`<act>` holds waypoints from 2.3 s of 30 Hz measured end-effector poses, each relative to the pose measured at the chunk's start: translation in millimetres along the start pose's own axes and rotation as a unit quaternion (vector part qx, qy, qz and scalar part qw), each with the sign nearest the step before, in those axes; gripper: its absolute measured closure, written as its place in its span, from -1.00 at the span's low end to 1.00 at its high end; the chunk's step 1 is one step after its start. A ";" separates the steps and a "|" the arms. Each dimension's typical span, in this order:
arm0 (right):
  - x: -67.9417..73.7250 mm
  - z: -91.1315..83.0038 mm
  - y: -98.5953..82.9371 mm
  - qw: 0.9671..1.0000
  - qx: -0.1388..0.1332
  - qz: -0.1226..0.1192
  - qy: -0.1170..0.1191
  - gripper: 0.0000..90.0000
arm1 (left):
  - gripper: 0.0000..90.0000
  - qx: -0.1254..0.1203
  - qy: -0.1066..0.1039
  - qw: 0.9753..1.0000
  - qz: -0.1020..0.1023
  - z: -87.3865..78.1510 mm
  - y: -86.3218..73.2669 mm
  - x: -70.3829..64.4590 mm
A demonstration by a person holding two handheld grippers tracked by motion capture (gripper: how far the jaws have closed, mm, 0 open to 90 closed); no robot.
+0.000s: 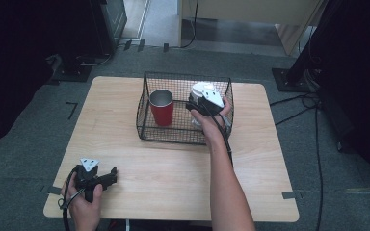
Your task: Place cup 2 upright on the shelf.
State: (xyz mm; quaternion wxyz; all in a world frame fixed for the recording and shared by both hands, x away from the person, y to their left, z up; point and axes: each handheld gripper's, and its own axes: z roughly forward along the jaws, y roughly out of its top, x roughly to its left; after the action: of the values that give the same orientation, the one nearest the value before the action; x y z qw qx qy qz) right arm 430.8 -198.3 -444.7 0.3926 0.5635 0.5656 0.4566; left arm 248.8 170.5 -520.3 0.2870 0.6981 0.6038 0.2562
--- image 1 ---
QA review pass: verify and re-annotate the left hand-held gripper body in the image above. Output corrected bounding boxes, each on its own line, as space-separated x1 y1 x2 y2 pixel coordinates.
72 157 103 204

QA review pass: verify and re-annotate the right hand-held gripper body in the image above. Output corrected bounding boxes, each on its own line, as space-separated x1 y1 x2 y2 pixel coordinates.
196 90 225 117

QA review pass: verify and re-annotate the red steel cup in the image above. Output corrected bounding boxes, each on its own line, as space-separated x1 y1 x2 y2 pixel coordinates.
148 89 175 127

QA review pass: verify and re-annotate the black wire mesh basket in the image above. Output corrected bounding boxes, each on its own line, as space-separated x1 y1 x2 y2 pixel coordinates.
136 71 235 146

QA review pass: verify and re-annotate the person's right hand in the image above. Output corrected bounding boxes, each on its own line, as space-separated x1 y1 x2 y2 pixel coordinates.
190 97 233 142

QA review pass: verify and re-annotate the person's left hand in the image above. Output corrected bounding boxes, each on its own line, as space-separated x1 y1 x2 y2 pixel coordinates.
61 174 104 226

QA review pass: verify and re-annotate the angled black tape mark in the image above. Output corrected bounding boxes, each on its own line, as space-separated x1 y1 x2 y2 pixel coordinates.
65 101 79 121

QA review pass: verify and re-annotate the black metal stand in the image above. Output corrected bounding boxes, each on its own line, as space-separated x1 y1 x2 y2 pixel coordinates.
271 0 335 94

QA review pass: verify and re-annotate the beige wooden desk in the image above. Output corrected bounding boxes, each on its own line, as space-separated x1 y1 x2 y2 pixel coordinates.
176 0 330 58

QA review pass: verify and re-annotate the black cabinet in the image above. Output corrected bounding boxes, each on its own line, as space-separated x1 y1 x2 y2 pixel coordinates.
90 0 128 56

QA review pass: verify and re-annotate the dark curtain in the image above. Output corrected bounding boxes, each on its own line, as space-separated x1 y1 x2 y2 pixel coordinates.
314 0 370 196
0 0 97 152

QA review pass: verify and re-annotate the left hand-held gripper cable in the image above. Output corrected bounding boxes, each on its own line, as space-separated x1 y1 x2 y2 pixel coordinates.
57 167 86 231

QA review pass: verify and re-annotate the hand-held gripper cable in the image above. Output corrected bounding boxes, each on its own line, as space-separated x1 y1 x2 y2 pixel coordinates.
57 167 86 231
201 102 234 168

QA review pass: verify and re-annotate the right hand-held gripper cable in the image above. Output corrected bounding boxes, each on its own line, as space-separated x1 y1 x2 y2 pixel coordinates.
201 102 234 168

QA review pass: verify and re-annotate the black hanging cable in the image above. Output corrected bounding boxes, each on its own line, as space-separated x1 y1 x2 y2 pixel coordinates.
170 0 200 50

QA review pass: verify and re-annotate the looped black floor cable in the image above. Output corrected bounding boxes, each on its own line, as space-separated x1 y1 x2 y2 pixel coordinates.
269 91 321 127

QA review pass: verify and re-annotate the thin grey floor cable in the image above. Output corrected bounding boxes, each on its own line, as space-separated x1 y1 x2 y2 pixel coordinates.
76 52 114 67

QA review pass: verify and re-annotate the black stand base plate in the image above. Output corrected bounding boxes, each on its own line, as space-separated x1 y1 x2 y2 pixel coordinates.
48 53 93 84

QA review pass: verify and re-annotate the long black floor cable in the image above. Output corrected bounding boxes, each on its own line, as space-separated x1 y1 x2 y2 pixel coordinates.
313 105 325 231

